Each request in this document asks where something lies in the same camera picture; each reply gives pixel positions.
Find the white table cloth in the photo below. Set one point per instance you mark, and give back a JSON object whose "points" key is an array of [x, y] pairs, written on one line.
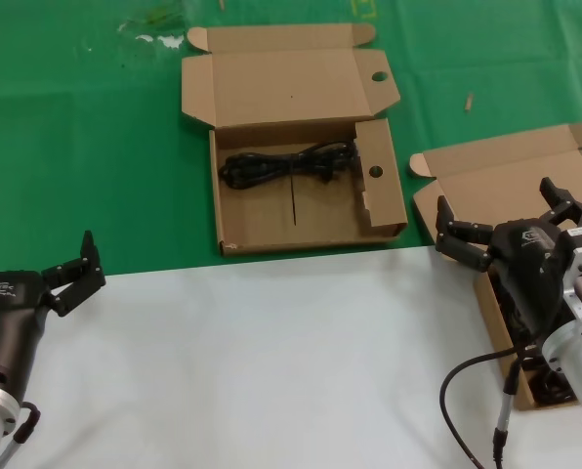
{"points": [[271, 366]]}

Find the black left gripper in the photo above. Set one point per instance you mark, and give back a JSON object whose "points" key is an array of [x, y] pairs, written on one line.
{"points": [[10, 312]]}

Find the open cardboard box with holes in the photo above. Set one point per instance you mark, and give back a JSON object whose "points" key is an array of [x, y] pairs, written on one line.
{"points": [[271, 215]]}

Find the open cardboard parts box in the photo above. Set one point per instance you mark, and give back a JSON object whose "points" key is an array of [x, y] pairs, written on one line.
{"points": [[491, 176]]}

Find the green table cloth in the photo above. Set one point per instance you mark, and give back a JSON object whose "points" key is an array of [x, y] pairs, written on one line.
{"points": [[76, 146]]}

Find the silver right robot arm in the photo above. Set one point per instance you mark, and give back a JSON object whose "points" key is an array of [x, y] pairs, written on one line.
{"points": [[581, 373]]}

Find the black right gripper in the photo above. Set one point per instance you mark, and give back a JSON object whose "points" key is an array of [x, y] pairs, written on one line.
{"points": [[527, 276]]}

